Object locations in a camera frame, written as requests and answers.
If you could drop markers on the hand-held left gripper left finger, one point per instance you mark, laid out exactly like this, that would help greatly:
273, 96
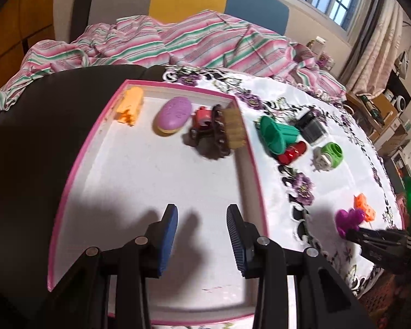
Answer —
167, 240

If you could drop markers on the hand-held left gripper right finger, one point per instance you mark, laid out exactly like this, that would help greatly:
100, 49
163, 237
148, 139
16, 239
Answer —
236, 243

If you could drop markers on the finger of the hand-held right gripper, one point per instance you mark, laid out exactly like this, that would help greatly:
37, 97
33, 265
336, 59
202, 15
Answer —
390, 257
380, 235

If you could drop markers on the purple plastic toy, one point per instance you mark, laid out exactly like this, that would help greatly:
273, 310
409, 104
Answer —
347, 219

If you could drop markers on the pink-rimmed white tray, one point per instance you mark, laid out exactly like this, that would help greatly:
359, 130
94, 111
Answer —
140, 185

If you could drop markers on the wooden pin brush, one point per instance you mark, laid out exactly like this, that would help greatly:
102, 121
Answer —
233, 126

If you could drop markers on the purple oval soap box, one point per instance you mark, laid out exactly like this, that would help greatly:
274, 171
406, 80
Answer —
174, 113

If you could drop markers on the red toy car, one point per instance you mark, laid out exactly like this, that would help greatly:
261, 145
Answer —
202, 116

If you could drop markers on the orange plastic piece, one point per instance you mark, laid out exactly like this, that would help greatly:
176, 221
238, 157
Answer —
132, 104

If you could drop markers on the orange plastic cube block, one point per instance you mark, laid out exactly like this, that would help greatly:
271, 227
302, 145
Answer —
364, 207

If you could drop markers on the dark red mesh surface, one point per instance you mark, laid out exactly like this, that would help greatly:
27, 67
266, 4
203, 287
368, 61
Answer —
383, 294

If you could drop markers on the white floral embroidered tablecloth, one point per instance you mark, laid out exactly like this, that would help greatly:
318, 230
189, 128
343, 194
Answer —
328, 192

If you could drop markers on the red metallic cylinder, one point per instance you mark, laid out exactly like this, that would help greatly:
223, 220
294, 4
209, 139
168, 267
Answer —
292, 153

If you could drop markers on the green ribbed plastic toy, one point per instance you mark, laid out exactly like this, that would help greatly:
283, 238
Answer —
281, 137

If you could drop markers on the white round appliance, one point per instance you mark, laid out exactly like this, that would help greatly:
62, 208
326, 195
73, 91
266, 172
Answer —
401, 102

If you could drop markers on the wooden side desk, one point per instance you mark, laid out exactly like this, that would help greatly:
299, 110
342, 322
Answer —
380, 102

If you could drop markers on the black square container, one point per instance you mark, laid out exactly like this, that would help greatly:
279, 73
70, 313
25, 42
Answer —
310, 130

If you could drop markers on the purple packets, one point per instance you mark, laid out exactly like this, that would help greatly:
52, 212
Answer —
325, 61

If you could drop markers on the beige checked curtain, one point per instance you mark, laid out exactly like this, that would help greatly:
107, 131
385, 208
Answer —
373, 41

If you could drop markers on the pink green striped sheet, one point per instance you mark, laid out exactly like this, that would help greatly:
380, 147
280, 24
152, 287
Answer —
209, 41

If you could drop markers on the wooden cabinet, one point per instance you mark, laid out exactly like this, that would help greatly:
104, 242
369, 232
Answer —
13, 24

